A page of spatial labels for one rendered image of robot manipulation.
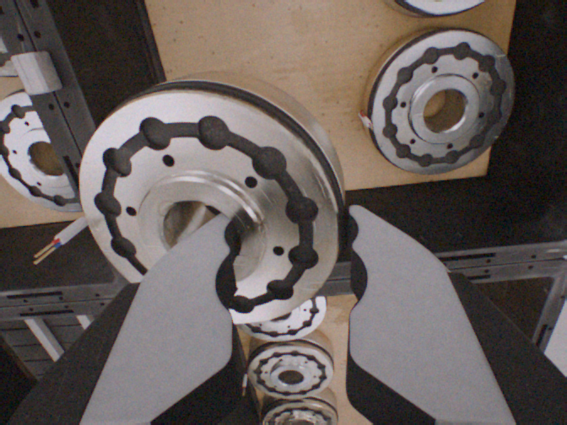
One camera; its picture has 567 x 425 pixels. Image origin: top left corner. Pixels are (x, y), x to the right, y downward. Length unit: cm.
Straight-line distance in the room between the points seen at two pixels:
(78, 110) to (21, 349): 42
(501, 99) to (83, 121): 27
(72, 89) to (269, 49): 14
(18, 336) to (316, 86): 47
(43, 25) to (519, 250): 29
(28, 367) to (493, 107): 62
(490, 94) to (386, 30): 9
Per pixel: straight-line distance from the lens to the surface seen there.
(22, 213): 41
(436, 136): 27
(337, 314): 40
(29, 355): 58
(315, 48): 27
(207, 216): 16
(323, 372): 43
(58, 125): 22
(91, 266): 29
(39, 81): 20
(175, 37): 29
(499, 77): 28
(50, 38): 21
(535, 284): 31
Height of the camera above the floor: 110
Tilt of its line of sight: 60 degrees down
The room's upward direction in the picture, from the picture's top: 178 degrees counter-clockwise
